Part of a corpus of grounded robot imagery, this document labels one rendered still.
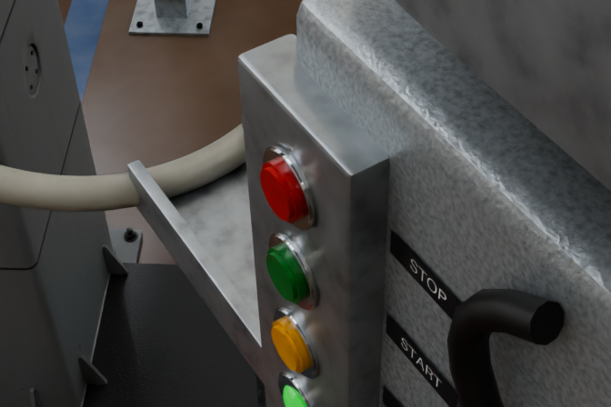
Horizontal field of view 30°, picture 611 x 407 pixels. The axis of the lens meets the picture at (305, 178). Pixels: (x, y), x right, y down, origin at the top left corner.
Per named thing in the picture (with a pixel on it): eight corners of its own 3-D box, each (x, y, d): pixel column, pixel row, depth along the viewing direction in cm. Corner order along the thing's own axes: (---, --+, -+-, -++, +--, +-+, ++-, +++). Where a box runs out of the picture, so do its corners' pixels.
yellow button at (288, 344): (319, 374, 52) (318, 341, 50) (299, 385, 52) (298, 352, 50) (288, 336, 54) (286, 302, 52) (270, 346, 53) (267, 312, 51)
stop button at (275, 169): (315, 226, 45) (315, 181, 43) (293, 238, 44) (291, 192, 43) (281, 186, 46) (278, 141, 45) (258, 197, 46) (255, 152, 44)
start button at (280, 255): (317, 306, 48) (316, 267, 47) (296, 317, 48) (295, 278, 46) (285, 267, 50) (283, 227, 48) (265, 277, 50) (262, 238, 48)
